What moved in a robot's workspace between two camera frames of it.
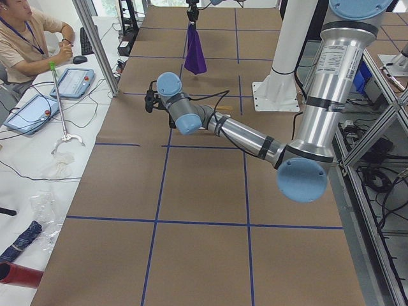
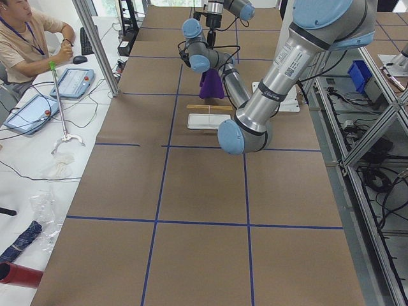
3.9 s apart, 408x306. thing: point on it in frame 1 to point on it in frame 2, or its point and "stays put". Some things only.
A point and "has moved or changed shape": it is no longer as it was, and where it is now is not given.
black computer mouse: (79, 59) stays put
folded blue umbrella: (33, 231) stays put
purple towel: (196, 60) has moved or changed shape
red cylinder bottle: (14, 274) stays put
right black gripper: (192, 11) to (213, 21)
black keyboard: (86, 44) stays put
